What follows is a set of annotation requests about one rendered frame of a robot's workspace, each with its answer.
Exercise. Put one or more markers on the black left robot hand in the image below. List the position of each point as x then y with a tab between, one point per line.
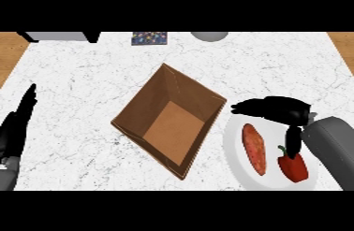
16	128

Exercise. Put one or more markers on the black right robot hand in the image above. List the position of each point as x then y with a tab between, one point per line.
281	111

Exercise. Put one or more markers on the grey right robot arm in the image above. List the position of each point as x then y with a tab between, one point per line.
333	147

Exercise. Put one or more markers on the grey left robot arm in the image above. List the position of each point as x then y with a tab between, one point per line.
7	174

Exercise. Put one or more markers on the orange sweet potato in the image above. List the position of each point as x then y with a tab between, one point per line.
256	149

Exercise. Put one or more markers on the white round plate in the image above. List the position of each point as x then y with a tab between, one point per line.
272	175

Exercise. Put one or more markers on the brown cardboard box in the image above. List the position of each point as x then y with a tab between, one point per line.
173	122

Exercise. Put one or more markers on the dark speckled box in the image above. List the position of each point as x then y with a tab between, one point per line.
150	38

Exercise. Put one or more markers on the red bell pepper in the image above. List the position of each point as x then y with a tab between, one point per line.
294	166

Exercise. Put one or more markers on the grey round object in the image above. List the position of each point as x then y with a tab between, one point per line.
210	36

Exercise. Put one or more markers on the grey and black appliance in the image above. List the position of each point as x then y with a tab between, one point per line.
59	36

